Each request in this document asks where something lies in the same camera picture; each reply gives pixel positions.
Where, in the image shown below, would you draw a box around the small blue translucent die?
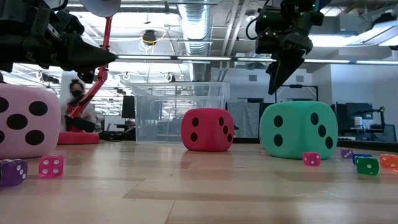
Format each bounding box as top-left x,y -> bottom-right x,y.
352,153 -> 373,166

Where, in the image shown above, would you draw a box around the dark desk monitor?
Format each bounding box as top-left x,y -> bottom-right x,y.
331,102 -> 374,131

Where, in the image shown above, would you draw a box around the small orange translucent die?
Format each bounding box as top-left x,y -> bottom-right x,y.
379,154 -> 398,170

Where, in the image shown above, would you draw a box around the black computer monitor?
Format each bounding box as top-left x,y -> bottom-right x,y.
121,95 -> 136,119

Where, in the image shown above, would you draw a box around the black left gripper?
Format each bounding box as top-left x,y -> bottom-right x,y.
27,9 -> 118,84

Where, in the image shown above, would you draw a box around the small pink translucent die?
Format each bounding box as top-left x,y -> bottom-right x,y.
302,151 -> 322,167
38,154 -> 66,179

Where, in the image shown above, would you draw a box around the black ceiling device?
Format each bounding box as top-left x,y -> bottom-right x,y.
141,29 -> 158,46

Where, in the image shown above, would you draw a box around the pink foam die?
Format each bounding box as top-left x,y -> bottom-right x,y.
0,83 -> 62,159

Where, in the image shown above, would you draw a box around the long ceiling light bar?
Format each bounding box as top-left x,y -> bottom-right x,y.
115,54 -> 398,65

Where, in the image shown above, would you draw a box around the teal foam die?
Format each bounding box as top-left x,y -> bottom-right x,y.
259,100 -> 339,160

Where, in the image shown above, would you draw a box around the red desk lamp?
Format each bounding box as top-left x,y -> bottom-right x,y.
57,0 -> 122,146

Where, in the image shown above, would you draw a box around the black rectangular frame stand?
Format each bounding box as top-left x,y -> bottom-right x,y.
275,84 -> 319,103

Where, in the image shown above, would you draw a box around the person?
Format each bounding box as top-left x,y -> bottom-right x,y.
60,78 -> 97,133

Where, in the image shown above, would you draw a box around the red foam die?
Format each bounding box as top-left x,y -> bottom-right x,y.
180,108 -> 235,152

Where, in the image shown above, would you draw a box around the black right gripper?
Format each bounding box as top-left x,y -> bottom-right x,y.
254,27 -> 314,96

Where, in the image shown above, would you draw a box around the silver ceiling duct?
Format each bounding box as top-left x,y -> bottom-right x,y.
177,2 -> 215,57

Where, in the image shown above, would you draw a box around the small green translucent die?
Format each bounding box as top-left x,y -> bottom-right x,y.
355,156 -> 380,176

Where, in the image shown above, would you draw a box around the clear plastic bin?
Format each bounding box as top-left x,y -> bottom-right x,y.
132,82 -> 231,145

